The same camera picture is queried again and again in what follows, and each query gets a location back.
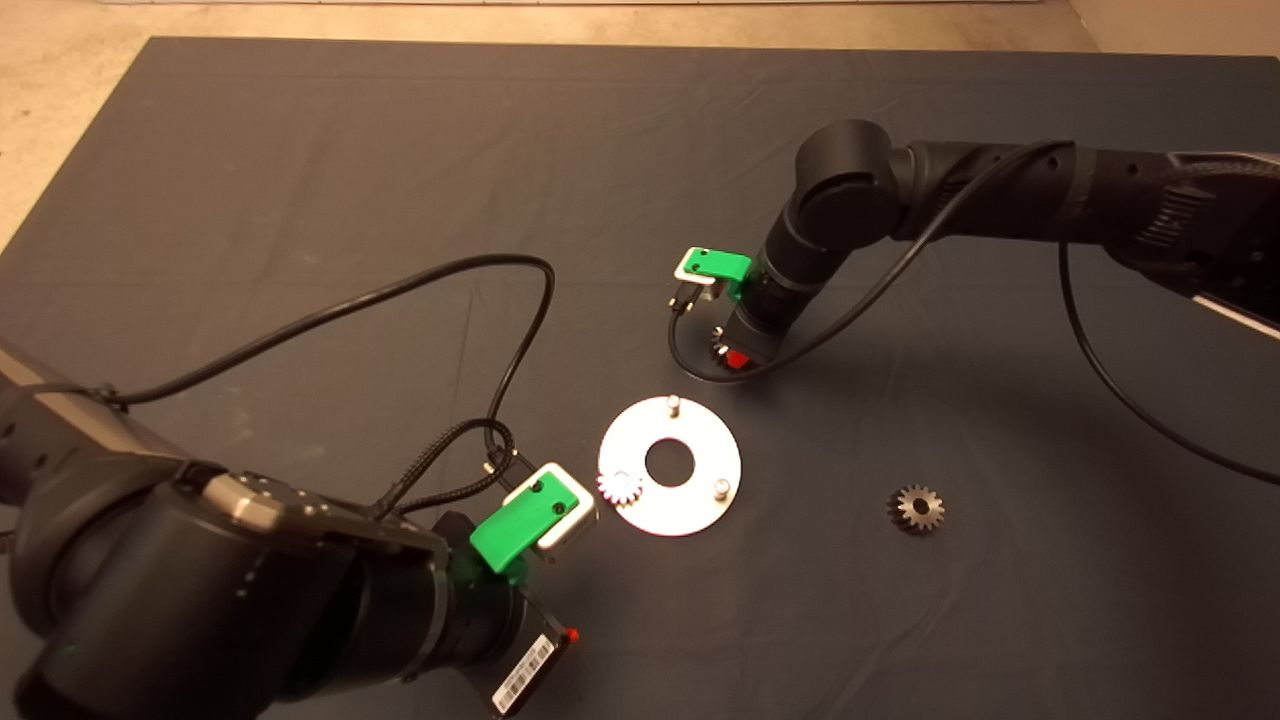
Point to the green left camera mount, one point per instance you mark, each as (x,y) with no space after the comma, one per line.
(515,530)

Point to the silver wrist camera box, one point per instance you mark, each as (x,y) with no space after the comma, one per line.
(690,272)
(575,525)

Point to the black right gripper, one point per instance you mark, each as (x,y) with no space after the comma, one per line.
(765,315)

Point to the round metal carrier plate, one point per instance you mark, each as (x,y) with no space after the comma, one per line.
(700,450)

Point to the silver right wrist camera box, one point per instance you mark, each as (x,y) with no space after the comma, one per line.
(690,272)

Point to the dark grey table cloth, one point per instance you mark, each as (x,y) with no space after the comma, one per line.
(300,150)

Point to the white shiny bevel gear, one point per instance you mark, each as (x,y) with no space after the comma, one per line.
(620,488)

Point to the steel planetary gear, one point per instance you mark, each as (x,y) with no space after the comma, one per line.
(915,509)
(719,348)

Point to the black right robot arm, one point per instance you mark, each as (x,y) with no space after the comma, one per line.
(1000,190)

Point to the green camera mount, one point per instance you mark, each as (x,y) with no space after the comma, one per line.
(725,265)
(515,530)

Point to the green right camera mount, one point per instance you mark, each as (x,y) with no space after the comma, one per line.
(725,265)

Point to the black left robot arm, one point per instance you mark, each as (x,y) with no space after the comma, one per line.
(150,580)

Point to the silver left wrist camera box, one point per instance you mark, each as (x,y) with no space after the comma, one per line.
(575,525)

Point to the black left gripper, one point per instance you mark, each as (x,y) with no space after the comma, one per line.
(500,630)

